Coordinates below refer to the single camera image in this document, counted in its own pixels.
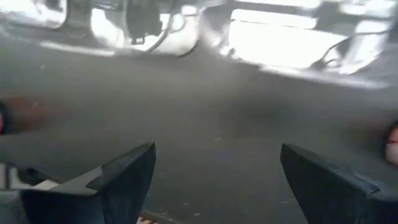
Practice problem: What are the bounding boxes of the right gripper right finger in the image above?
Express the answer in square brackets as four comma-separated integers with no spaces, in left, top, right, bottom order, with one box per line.
[280,142,398,224]

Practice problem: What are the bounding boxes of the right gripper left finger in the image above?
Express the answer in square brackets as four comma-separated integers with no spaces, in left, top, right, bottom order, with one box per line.
[20,141,157,224]

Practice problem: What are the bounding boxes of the red Coca-Cola can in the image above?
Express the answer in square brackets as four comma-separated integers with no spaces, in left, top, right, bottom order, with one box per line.
[0,95,43,136]
[384,123,398,167]

